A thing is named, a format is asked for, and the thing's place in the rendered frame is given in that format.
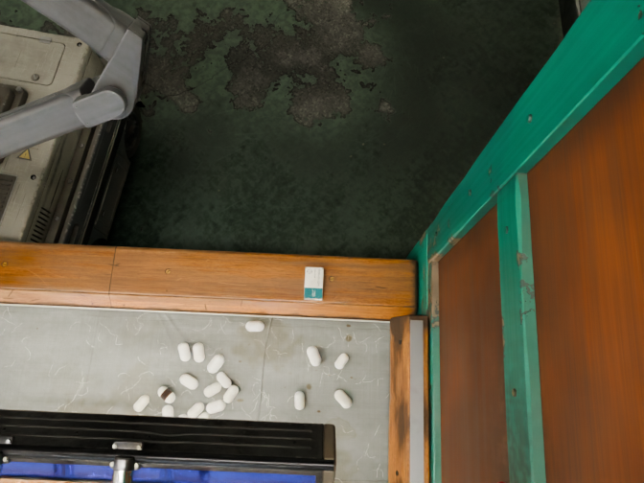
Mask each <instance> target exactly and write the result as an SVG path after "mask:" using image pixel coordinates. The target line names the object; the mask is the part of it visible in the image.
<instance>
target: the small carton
mask: <svg viewBox="0 0 644 483"><path fill-rule="evenodd" d="M323 279H324V267H308V266H306V269H305V287H304V300H319V301H322V300H323Z"/></svg>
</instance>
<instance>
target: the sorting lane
mask: <svg viewBox="0 0 644 483"><path fill-rule="evenodd" d="M249 321H262V322H263V323H264V329H263V330H262V331H260V332H249V331H248V330H247V329H246V327H245V325H246V323H247V322H249ZM181 342H186V343H188V345H189V349H190V353H191V358H190V359H189V360H188V361H183V360H181V359H180V355H179V352H178V345H179V344H180V343H181ZM197 342H199V343H202V344H203V346H204V355H205V358H204V360H203V361H201V362H196V361H195V360H194V350H193V347H194V345H195V344H196V343H197ZM310 346H314V347H316V348H317V350H318V353H319V355H320V357H321V363H320V365H318V366H313V365H311V362H310V359H309V357H308V354H307V349H308V348H309V347H310ZM341 354H346V355H347V356H348V357H349V359H348V361H347V362H346V364H345V365H344V367H343V368H342V369H337V368H335V366H334V363H335V362H336V360H337V359H338V358H339V356H340V355H341ZM216 355H223V356H224V363H223V364H222V366H221V367H220V368H219V369H218V371H217V372H215V373H214V374H212V373H209V372H208V370H207V365H208V364H209V362H210V361H211V360H212V359H213V357H214V356H216ZM219 372H223V373H225V374H226V376H227V377H228V378H229V379H230V380H231V381H232V383H231V385H236V386H237V387H238V388H239V392H238V394H237V396H236V397H235V399H234V400H233V401H232V402H230V403H227V402H226V406H225V408H224V410H222V411H220V412H217V413H213V414H210V413H209V415H210V419H228V420H249V421H270V422H291V423H312V424H323V425H324V424H331V425H334V426H335V438H336V471H335V478H334V483H388V431H389V402H390V321H375V320H354V319H332V318H311V317H290V316H270V315H249V314H228V313H207V312H185V311H164V310H123V309H102V308H81V307H60V306H39V305H17V304H0V409H20V410H41V411H62V412H82V413H103V414H125V415H146V416H162V409H163V407H164V406H165V405H171V406H172V408H173V416H174V417H178V416H179V415H181V414H185V415H187V416H188V411H189V409H190V408H191V407H192V406H193V405H194V404H195V403H198V402H201V403H203V404H204V409H203V411H202V412H201V413H200V414H199V415H198V416H197V418H198V417H199V416H200V415H201V414H202V413H204V412H207V410H206V406H207V404H208V403H211V402H214V401H217V400H223V396H224V394H225V393H226V391H227V390H228V388H229V387H228V388H224V387H223V386H221V389H220V391H219V392H218V393H217V394H215V395H214V396H212V397H206V396H205V395H204V389H205V388H206V387H207V386H209V385H211V384H213V383H215V382H218V380H217V374H218V373H219ZM183 374H188V375H190V376H192V377H194V378H195V379H197V381H198V387H197V388H196V389H189V388H188V387H186V386H185V385H183V384H181V382H180V377H181V376H182V375H183ZM218 383H219V382H218ZM162 386H166V387H168V388H169V389H170V390H172V391H173V392H174V394H175V400H174V402H171V403H167V402H164V401H163V400H162V399H161V398H160V397H159V396H158V389H159V388H160V387H162ZM337 390H343V391H344V392H345V393H346V394H347V395H348V396H349V397H350V398H351V400H352V405H351V406H350V407H349V408H344V407H342V405H341V404H340V403H339V402H338V401H337V400H336V399H335V397H334V393H335V392H336V391H337ZM298 391H302V392H303V393H304V395H305V407H304V408H303V409H301V410H298V409H296V408H295V405H294V396H295V393H296V392H298ZM143 395H148V396H149V403H148V404H147V406H146V407H145V408H144V409H143V410H142V411H140V412H137V411H135V410H134V408H133V406H134V404H135V403H136V402H137V401H138V400H139V398H140V397H141V396H143ZM207 413H208V412H207Z"/></svg>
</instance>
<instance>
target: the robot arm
mask: <svg viewBox="0 0 644 483"><path fill-rule="evenodd" d="M21 1H23V2H24V3H26V4H27V5H29V6H30V7H32V8H33V9H35V10H36V11H38V12H40V13H41V14H43V15H44V16H46V17H48V18H49V19H51V20H52V21H54V22H55V23H57V24H58V25H59V26H60V27H62V28H63V29H65V30H66V31H68V32H69V33H71V34H72V35H74V36H76V37H77V38H78V39H80V40H81V41H83V42H84V43H85V44H87V45H88V46H89V47H91V49H92V50H93V51H94V52H95V53H97V54H98V55H99V56H100V57H102V58H104V59H105V60H107V61H108V63H107V65H106V66H105V68H104V70H103V72H102V74H101V75H99V76H96V77H94V78H92V79H91V78H86V79H84V80H80V81H78V82H76V83H74V84H72V85H70V86H68V87H66V88H64V89H62V90H60V91H58V92H55V93H53V94H50V95H48V96H45V97H43V98H40V99H38V100H35V101H32V102H30V103H26V104H23V105H21V106H19V107H17V108H14V109H11V110H9V111H6V112H4V113H1V114H0V159H2V158H4V157H7V156H9V155H12V154H15V153H17V152H20V151H22V150H26V149H28V148H31V147H34V146H36V145H39V144H42V143H44V142H47V141H50V140H52V139H55V138H57V137H59V136H62V135H64V134H67V133H70V132H73V131H76V130H78V129H81V128H85V127H87V128H91V127H94V126H97V125H99V124H102V123H105V122H107V121H110V120H121V119H124V118H125V117H127V116H128V115H129V114H130V113H131V112H132V110H133V108H134V106H135V105H136V103H137V101H138V99H139V98H140V96H141V94H142V92H143V89H144V84H145V83H146V78H147V70H148V62H149V53H150V38H151V29H152V26H151V24H150V23H148V22H147V21H146V20H144V19H143V18H141V17H140V16H138V17H137V18H136V19H134V18H132V17H131V16H130V15H128V14H127V13H125V12H123V11H121V10H119V9H117V8H114V7H112V6H111V5H109V4H108V3H106V2H105V1H104V0H21Z"/></svg>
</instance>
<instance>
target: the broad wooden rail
mask: <svg viewBox="0 0 644 483"><path fill-rule="evenodd" d="M306 266H308V267H324V279H323V300H322V301H319V300H304V287H305V269H306ZM0 304H17V305H39V306H60V307H81V308H102V309H123V310H144V311H185V312H207V313H228V314H249V315H270V316H290V317H311V318H332V319H354V320H375V321H390V319H391V318H392V317H397V316H403V315H409V314H412V315H417V310H418V262H417V261H416V260H406V259H384V258H362V257H341V256H320V255H299V254H277V253H256V252H235V251H213V250H192V249H169V248H148V247H127V246H105V245H84V244H62V243H41V242H19V241H0Z"/></svg>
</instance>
